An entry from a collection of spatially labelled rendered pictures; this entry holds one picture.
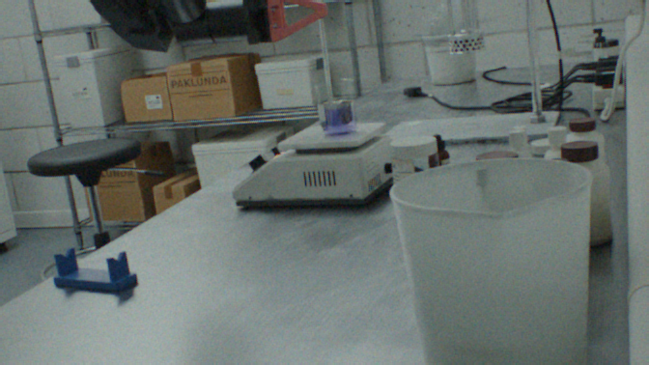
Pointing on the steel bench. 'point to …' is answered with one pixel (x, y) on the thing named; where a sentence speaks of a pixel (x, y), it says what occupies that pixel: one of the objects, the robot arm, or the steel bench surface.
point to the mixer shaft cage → (472, 39)
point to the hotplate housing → (321, 176)
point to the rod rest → (109, 279)
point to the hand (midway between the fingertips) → (320, 10)
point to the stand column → (534, 65)
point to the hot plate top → (311, 138)
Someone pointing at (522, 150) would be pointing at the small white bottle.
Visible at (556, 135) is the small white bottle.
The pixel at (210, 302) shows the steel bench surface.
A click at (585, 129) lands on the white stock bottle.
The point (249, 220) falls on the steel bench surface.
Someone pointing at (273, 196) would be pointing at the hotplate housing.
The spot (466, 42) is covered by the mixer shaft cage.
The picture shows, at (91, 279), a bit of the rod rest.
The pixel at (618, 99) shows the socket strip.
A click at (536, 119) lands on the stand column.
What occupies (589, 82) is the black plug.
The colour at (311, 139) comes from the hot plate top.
